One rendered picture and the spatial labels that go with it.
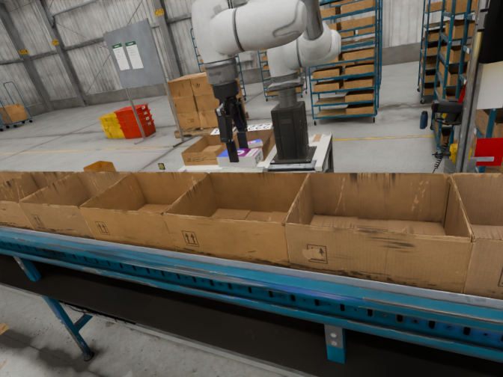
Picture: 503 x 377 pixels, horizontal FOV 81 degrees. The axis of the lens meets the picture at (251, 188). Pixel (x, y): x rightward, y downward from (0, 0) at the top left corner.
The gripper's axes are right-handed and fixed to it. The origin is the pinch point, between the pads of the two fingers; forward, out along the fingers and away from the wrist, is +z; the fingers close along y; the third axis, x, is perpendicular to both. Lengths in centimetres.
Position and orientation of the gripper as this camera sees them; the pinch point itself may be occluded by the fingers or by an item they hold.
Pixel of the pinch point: (238, 148)
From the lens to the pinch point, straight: 93.8
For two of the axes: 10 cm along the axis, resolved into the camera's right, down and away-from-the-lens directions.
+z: 1.8, 8.8, 4.5
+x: 9.1, 0.3, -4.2
